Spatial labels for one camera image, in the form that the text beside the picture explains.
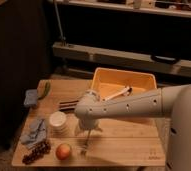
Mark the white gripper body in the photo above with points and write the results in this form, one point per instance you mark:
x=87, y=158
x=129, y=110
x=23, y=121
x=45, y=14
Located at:
x=86, y=125

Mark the silver metal fork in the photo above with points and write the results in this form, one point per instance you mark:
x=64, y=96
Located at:
x=85, y=146

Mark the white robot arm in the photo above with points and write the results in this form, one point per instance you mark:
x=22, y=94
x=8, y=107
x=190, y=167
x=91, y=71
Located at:
x=172, y=102

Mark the dark striped rectangular block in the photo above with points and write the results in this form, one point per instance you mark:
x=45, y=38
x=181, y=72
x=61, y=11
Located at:
x=70, y=105

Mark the red apple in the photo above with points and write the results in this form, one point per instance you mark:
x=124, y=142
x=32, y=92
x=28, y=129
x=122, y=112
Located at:
x=63, y=151

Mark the yellow plastic bin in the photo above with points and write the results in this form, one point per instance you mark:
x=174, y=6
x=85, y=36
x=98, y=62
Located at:
x=109, y=81

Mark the white spoon in bin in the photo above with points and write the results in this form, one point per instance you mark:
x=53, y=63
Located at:
x=125, y=91

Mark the bunch of dark grapes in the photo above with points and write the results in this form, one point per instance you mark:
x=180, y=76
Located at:
x=39, y=151

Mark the blue crumpled cloth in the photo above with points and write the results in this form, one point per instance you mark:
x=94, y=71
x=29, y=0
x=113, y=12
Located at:
x=36, y=134

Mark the green cucumber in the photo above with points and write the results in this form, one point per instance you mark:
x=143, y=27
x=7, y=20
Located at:
x=46, y=91

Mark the blue sponge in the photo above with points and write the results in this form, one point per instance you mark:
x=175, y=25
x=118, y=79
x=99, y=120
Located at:
x=31, y=97

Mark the grey metal pole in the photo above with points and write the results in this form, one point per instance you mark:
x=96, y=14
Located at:
x=62, y=37

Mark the wooden shelf unit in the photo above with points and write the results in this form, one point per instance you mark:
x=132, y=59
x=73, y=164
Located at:
x=127, y=33

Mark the black handle on shelf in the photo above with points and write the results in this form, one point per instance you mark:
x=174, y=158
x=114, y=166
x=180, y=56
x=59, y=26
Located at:
x=166, y=60

